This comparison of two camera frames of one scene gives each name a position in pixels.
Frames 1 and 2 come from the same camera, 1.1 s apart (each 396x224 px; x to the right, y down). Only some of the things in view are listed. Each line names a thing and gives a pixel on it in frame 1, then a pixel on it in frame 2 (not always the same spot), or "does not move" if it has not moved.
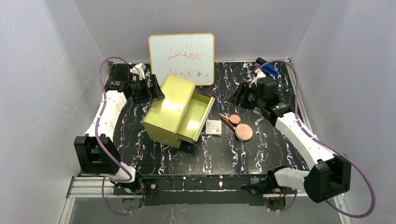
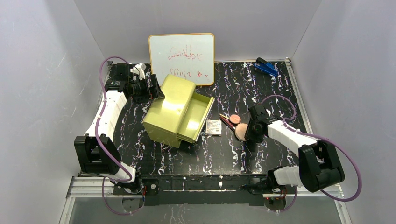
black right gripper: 244,96 to 251,136
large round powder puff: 243,132 does not move
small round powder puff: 235,118 does not move
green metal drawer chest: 177,113 does not move
